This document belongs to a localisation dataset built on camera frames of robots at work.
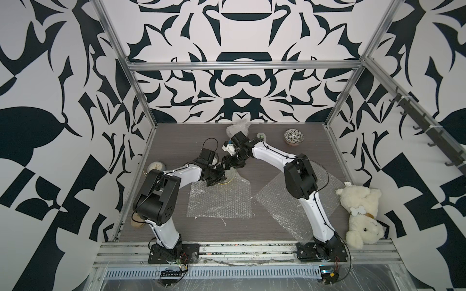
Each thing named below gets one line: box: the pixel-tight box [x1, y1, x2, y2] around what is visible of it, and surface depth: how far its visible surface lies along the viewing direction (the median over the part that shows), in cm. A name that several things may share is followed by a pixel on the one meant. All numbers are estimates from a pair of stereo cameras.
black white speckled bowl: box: [283, 128, 305, 147], surface depth 113 cm
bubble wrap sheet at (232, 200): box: [186, 172, 253, 219], surface depth 89 cm
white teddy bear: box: [335, 184, 385, 250], surface depth 79 cm
